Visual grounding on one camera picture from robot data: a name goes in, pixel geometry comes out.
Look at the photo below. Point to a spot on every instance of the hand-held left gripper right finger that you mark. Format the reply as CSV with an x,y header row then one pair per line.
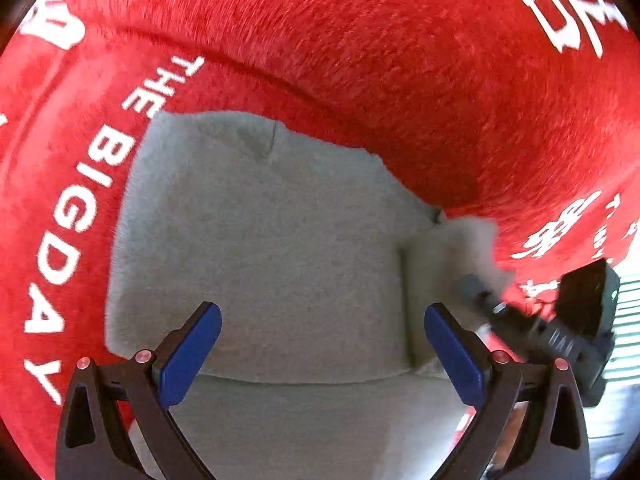
x,y
452,347

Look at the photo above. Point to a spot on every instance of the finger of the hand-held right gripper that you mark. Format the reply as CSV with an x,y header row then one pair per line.
x,y
492,305

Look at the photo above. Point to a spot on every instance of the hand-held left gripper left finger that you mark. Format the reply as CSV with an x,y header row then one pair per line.
x,y
192,347

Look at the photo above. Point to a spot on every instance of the grey knit garment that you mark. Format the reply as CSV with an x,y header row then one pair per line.
x,y
260,240

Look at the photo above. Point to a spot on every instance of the white green striped fabric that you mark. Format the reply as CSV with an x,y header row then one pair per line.
x,y
624,340

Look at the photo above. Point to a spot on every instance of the red printed blanket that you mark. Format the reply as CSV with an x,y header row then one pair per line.
x,y
380,60

